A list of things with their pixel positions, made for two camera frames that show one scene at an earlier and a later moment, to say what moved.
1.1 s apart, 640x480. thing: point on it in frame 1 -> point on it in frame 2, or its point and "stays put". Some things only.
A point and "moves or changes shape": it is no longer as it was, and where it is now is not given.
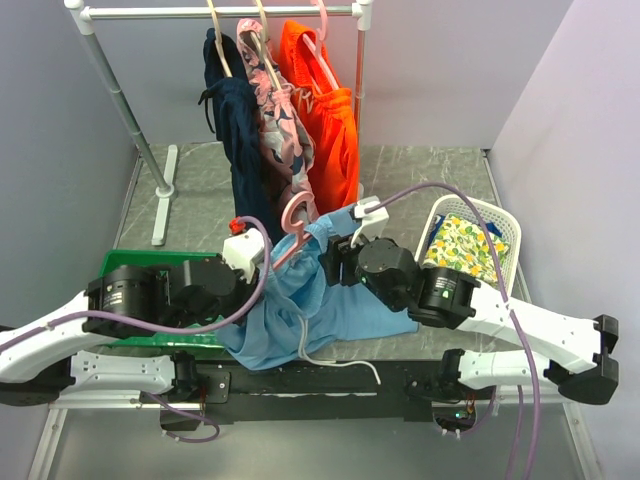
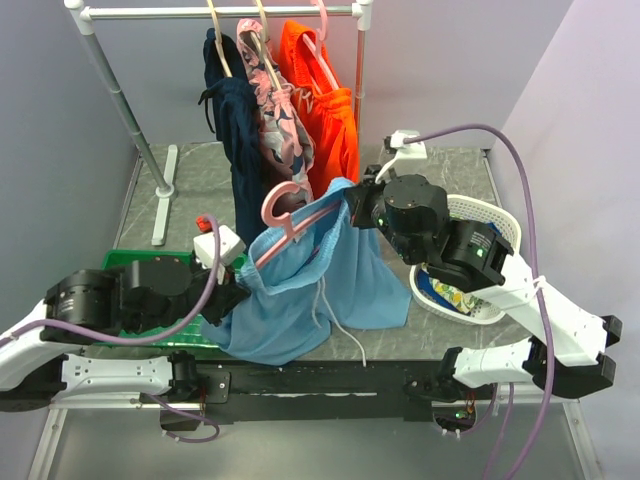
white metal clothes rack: [165, 181] stays put
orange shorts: [327, 113] stays put
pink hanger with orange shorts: [315, 49] stays put
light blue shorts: [300, 308] moves or changes shape
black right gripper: [340, 249] -> [359, 194]
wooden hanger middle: [263, 51] stays put
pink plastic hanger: [285, 215] -> [269, 216]
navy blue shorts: [232, 107] stays put
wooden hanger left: [219, 42] stays put
